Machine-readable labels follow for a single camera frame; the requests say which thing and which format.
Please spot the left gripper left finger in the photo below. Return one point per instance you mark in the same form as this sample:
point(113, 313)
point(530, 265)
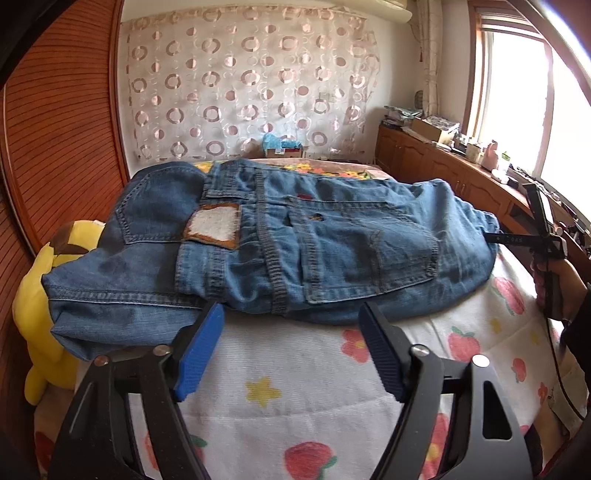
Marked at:
point(96, 439)

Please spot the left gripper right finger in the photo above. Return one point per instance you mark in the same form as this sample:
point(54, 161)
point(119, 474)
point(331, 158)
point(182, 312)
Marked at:
point(484, 437)

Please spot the light blue denim jeans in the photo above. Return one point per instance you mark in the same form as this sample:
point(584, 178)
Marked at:
point(266, 241)

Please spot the black sleeved right forearm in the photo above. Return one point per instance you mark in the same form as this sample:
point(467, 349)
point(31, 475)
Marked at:
point(577, 337)

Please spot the right hand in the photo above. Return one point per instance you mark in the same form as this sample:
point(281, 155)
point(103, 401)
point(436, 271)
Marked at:
point(559, 288)

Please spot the long wooden sideboard cabinet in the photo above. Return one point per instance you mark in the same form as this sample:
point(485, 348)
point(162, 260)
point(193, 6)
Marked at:
point(410, 160)

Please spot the pink bottle on sideboard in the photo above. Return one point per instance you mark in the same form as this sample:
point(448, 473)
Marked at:
point(490, 157)

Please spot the cardboard box on sideboard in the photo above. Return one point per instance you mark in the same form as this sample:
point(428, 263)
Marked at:
point(436, 129)

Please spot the white strawberry print sheet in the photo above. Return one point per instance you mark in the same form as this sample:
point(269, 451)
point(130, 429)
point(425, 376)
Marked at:
point(287, 400)

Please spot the white air conditioner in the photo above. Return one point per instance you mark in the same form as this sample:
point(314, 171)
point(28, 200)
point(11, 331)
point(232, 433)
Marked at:
point(392, 11)

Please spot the blue item at headboard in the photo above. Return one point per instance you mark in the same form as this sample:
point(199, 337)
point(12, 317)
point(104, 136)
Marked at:
point(276, 147)

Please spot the circle patterned lace curtain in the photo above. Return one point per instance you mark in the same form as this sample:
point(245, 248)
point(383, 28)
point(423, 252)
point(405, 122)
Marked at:
point(209, 82)

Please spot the window with wooden frame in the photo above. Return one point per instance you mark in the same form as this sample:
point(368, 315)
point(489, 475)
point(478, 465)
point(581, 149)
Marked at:
point(527, 99)

